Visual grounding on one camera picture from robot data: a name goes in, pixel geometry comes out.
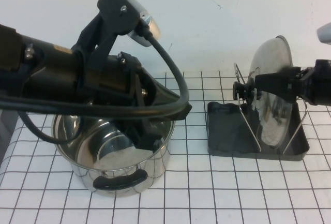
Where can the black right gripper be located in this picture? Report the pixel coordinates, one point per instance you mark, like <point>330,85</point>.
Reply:
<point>319,81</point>

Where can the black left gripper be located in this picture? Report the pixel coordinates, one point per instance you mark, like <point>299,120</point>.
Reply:
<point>113,76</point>

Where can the stainless steel pot lid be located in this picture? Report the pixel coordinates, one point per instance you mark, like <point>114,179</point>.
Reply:
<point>271,53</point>

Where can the stainless steel cooking pot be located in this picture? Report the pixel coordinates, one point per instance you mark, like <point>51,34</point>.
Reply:
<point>116,164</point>

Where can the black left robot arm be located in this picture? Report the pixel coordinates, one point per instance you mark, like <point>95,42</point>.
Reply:
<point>46,66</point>

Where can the dark grey drip tray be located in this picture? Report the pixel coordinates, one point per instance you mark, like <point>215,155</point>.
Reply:
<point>225,131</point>

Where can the white grid pattern tablecloth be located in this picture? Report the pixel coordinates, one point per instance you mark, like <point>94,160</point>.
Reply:
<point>181,195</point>

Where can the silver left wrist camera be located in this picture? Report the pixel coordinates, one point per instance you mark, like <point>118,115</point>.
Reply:
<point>116,12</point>

